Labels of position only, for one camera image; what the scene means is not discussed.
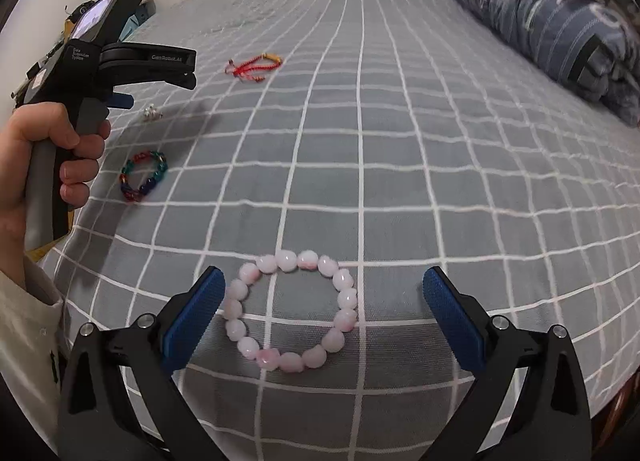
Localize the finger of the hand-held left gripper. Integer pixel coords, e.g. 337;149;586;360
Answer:
99;42;197;90

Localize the folded blue printed quilt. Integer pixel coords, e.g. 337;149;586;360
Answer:
429;0;640;129

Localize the person's left forearm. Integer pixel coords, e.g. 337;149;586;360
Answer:
0;248;68;447

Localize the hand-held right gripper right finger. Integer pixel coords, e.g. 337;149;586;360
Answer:
422;266;591;461

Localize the red string bracelet gold tube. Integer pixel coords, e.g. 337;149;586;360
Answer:
225;54;284;83

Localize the person's left hand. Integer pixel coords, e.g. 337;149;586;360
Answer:
0;102;112;267

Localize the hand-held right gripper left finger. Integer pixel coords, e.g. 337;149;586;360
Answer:
56;266;227;461

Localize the grey checked bed sheet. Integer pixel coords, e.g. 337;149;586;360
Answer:
37;0;640;461

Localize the pink bead bracelet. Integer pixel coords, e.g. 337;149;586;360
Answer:
222;249;358;373

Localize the multicolour glass bead bracelet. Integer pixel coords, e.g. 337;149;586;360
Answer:
120;150;168;203

